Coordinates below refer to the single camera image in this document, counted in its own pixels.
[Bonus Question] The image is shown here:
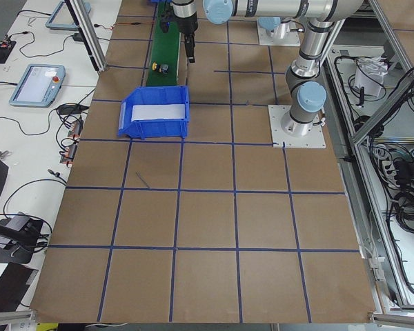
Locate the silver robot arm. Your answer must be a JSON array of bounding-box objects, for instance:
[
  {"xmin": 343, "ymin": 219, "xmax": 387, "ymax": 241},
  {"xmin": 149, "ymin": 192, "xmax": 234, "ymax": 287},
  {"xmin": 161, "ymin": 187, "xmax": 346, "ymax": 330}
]
[{"xmin": 203, "ymin": 0, "xmax": 362, "ymax": 137}]

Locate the near teach pendant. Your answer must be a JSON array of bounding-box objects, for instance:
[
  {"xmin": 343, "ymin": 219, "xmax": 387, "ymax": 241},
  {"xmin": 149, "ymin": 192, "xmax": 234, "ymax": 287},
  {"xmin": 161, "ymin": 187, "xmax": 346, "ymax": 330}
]
[{"xmin": 9, "ymin": 63, "xmax": 66, "ymax": 108}]

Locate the black monitor stand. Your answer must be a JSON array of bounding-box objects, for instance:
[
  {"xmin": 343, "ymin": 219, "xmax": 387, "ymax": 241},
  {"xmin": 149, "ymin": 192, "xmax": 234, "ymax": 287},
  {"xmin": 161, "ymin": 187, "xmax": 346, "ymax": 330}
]
[{"xmin": 0, "ymin": 213, "xmax": 43, "ymax": 264}]

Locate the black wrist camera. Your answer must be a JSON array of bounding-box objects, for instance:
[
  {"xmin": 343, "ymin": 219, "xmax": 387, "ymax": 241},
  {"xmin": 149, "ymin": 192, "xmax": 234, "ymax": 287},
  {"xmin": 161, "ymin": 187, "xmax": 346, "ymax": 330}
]
[{"xmin": 159, "ymin": 10, "xmax": 172, "ymax": 34}]

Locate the white foam bin liner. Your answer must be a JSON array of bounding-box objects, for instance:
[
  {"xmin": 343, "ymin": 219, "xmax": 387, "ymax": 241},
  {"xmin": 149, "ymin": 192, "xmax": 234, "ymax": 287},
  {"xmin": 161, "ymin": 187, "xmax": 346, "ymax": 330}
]
[{"xmin": 131, "ymin": 104, "xmax": 186, "ymax": 121}]

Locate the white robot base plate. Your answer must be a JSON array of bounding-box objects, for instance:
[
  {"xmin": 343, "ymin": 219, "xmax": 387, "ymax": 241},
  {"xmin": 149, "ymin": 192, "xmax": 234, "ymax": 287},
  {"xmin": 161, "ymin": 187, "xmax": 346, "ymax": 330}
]
[{"xmin": 268, "ymin": 105, "xmax": 326, "ymax": 149}]

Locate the yellow push button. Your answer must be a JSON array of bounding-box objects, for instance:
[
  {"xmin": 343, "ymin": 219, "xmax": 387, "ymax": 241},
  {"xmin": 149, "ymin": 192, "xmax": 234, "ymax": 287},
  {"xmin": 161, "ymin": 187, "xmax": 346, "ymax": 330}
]
[{"xmin": 151, "ymin": 62, "xmax": 169, "ymax": 74}]

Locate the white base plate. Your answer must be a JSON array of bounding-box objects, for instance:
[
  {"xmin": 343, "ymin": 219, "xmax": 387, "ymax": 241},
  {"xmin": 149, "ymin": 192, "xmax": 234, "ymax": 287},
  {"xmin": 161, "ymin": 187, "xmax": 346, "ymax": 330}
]
[{"xmin": 257, "ymin": 17, "xmax": 302, "ymax": 47}]

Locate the green conveyor belt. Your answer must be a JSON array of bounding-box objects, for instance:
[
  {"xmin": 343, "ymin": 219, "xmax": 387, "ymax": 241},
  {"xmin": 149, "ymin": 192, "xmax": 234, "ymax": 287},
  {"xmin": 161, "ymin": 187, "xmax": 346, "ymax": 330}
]
[{"xmin": 146, "ymin": 1, "xmax": 180, "ymax": 86}]

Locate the aluminium frame post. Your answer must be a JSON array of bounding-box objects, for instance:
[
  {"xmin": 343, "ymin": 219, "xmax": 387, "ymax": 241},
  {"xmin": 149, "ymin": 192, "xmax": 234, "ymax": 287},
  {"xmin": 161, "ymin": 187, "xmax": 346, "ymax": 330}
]
[{"xmin": 65, "ymin": 0, "xmax": 107, "ymax": 72}]

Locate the far teach pendant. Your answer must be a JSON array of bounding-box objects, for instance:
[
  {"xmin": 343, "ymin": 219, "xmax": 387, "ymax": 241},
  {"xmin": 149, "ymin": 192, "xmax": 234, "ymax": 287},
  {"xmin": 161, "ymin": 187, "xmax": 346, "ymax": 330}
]
[{"xmin": 45, "ymin": 1, "xmax": 77, "ymax": 31}]

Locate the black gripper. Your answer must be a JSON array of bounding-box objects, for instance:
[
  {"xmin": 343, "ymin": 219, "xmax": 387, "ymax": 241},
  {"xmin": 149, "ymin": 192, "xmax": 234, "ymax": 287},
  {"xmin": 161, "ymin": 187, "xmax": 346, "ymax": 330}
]
[{"xmin": 177, "ymin": 13, "xmax": 198, "ymax": 63}]

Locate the teach pendant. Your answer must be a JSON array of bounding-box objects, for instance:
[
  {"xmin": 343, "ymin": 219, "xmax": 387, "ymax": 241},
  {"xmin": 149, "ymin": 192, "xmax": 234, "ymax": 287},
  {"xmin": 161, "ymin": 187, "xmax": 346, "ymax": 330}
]
[
  {"xmin": 45, "ymin": 1, "xmax": 77, "ymax": 31},
  {"xmin": 9, "ymin": 63, "xmax": 66, "ymax": 108}
]

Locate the left blue plastic bin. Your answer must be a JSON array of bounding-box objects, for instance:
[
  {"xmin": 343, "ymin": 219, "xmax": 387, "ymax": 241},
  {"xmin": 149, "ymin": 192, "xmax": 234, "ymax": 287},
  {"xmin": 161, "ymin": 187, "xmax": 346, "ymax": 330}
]
[{"xmin": 117, "ymin": 86, "xmax": 190, "ymax": 139}]

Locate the white crumpled bag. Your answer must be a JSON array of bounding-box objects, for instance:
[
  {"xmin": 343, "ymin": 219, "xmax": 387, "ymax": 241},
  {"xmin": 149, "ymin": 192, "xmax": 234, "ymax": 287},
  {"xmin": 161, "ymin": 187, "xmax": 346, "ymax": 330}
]
[{"xmin": 353, "ymin": 57, "xmax": 388, "ymax": 97}]

